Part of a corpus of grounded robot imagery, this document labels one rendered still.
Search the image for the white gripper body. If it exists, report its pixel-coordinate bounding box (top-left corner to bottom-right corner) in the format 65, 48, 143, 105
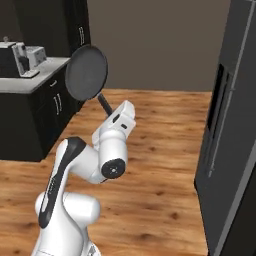
112, 99, 137, 124

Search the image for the black frying pan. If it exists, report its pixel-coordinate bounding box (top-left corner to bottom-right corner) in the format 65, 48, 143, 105
64, 44, 114, 118

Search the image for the black base cabinet run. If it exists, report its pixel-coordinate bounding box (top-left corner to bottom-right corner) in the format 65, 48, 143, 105
0, 57, 86, 163

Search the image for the black tall cabinet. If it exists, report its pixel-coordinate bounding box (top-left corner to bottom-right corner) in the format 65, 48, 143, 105
12, 0, 92, 58

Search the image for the dark grey fridge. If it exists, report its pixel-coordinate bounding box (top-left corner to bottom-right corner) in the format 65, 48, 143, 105
193, 0, 256, 256

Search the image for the silver toaster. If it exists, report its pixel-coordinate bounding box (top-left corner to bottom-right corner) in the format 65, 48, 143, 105
25, 45, 48, 69

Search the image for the black and white coffee machine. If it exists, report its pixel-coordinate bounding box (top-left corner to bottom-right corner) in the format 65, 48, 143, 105
0, 36, 41, 79

